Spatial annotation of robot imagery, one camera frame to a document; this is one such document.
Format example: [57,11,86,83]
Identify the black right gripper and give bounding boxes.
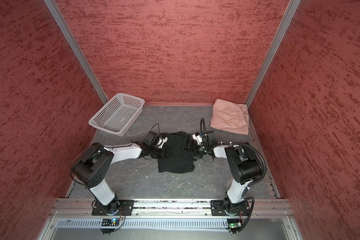
[181,141,210,159]

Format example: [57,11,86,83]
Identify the black shorts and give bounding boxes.
[158,131,196,174]

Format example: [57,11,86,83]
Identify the pink drawstring shorts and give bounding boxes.
[211,99,249,135]

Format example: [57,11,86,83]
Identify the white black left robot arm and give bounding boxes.
[70,142,169,216]

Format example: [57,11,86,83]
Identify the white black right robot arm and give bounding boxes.
[188,140,267,216]

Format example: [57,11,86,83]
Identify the white perforated plastic basket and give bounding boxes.
[89,93,145,137]

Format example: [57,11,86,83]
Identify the right green circuit board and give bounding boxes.
[227,219,243,234]

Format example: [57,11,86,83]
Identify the green circuit board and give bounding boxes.
[101,219,120,228]
[227,219,243,234]

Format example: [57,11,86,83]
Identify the left green circuit board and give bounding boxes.
[101,219,120,228]

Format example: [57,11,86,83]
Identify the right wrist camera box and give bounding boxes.
[192,131,216,146]

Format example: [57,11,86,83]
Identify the black corrugated right cable conduit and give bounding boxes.
[199,117,267,185]

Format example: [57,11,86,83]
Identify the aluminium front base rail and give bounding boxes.
[48,198,295,219]

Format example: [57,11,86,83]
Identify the white slotted cable duct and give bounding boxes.
[56,218,227,231]

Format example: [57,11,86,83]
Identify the aluminium right corner post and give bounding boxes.
[245,0,301,107]

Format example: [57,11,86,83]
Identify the aluminium corner post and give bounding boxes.
[245,0,301,107]
[44,0,108,104]

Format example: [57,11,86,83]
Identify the aluminium left corner post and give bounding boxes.
[44,0,108,104]

